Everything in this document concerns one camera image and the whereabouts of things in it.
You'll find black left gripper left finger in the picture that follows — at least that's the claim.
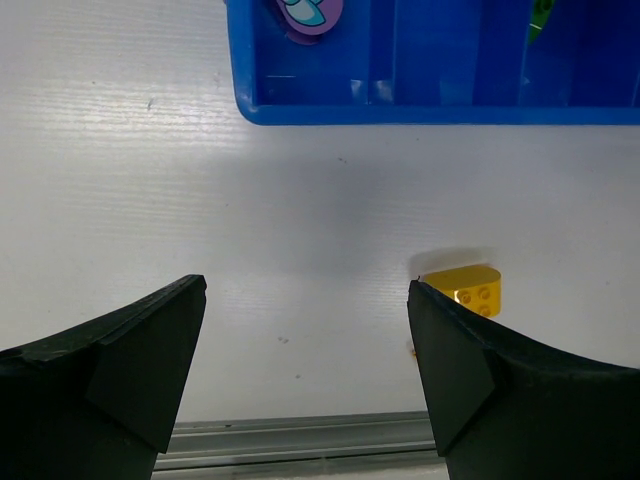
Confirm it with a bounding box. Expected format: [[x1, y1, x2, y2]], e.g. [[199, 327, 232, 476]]
[[1, 275, 207, 479]]

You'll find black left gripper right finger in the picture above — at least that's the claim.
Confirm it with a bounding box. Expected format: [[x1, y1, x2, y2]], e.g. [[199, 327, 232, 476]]
[[407, 281, 639, 479]]

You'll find green lego brick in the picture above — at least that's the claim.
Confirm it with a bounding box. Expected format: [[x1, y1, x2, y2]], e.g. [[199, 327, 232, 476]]
[[527, 0, 555, 45]]

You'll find purple flower lego piece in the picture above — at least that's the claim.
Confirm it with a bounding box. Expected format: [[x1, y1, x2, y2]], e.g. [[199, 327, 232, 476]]
[[275, 0, 344, 46]]

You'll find blue divided plastic bin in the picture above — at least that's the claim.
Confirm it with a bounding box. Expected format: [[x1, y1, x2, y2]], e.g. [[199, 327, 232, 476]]
[[227, 1, 639, 125]]

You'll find aluminium frame rail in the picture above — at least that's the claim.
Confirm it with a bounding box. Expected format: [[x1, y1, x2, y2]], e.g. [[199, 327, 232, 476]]
[[154, 411, 443, 476]]

